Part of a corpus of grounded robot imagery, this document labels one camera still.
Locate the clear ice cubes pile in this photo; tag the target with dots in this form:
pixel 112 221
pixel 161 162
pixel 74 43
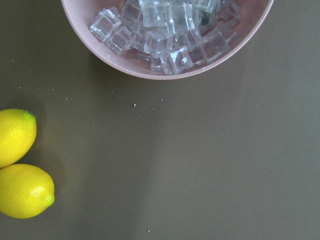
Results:
pixel 171 35

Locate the pink bowl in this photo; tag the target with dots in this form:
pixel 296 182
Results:
pixel 81 14

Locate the yellow lemon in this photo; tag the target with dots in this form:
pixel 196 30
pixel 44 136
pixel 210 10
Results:
pixel 25 191
pixel 18 131

